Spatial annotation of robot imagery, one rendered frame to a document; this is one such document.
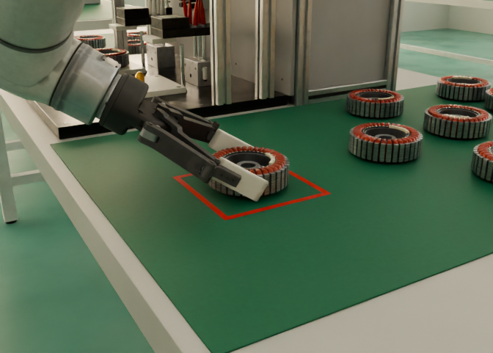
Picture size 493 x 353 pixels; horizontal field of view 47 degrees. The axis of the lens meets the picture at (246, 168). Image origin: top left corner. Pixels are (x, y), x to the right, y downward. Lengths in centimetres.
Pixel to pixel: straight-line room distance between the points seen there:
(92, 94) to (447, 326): 46
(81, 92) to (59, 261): 152
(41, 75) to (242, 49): 72
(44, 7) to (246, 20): 77
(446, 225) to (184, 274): 32
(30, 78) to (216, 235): 28
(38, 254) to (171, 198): 154
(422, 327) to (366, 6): 87
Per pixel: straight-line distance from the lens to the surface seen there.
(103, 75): 70
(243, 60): 134
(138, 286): 56
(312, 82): 121
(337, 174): 82
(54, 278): 208
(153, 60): 150
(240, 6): 133
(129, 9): 145
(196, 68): 126
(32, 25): 62
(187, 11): 130
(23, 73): 69
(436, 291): 58
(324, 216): 69
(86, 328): 181
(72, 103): 71
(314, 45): 120
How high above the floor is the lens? 105
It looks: 21 degrees down
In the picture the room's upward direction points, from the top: straight up
